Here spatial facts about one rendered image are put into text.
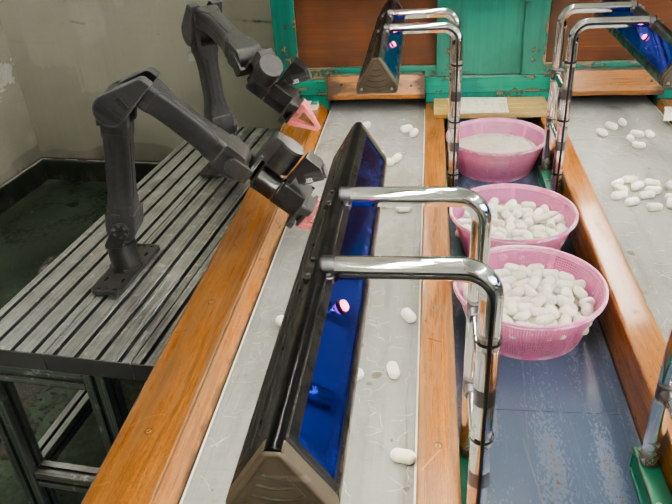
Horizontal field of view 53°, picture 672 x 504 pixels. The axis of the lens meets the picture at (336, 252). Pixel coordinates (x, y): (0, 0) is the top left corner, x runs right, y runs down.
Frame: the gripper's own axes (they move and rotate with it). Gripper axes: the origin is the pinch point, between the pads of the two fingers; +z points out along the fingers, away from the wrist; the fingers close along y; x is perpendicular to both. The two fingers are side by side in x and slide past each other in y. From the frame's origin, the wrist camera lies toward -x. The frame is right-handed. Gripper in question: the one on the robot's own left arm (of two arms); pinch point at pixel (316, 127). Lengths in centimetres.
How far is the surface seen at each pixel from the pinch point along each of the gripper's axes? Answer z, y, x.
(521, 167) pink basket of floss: 49, 7, -22
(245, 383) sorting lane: 8, -81, 9
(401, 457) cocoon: 26, -96, -8
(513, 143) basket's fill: 47, 21, -23
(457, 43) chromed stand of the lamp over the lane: 11.6, -10.0, -38.5
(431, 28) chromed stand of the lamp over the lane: 5.2, -10.0, -37.5
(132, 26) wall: -81, 150, 75
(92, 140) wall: -72, 154, 142
